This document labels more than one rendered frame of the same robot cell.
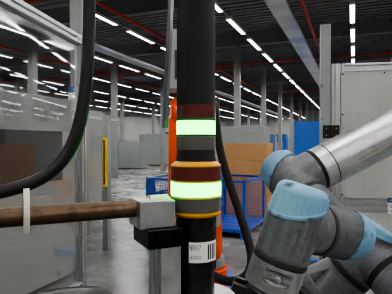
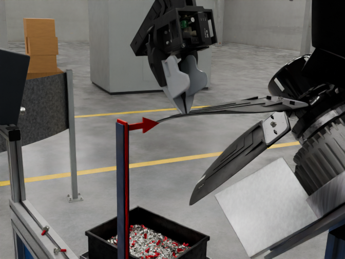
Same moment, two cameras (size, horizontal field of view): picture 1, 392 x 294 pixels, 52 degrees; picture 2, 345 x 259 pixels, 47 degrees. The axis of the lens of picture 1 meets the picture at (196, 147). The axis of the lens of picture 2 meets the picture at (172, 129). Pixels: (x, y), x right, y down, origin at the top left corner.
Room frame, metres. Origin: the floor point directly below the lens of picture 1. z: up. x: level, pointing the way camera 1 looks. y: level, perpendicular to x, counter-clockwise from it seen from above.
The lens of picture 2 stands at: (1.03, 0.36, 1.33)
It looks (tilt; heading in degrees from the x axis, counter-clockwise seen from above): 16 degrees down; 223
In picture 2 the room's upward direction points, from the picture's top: 1 degrees clockwise
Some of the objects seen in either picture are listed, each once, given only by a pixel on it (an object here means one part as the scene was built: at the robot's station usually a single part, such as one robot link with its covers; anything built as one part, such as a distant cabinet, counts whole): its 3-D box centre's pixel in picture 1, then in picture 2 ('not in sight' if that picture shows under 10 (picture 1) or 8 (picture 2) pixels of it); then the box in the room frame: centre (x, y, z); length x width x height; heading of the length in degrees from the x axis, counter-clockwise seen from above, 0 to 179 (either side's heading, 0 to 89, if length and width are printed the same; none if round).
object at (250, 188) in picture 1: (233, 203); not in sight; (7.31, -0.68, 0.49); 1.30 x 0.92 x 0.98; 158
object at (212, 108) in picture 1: (195, 112); not in sight; (0.35, 0.00, 1.62); 0.03 x 0.03 x 0.01
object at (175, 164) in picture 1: (195, 187); not in sight; (0.35, 0.00, 1.56); 0.04 x 0.04 x 0.05
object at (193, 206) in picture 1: (195, 202); not in sight; (0.35, 0.00, 1.54); 0.04 x 0.04 x 0.01
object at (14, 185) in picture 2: not in sight; (15, 164); (0.61, -0.58, 0.96); 0.03 x 0.03 x 0.20; 81
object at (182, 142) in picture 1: (195, 143); not in sight; (0.35, 0.00, 1.59); 0.03 x 0.03 x 0.01
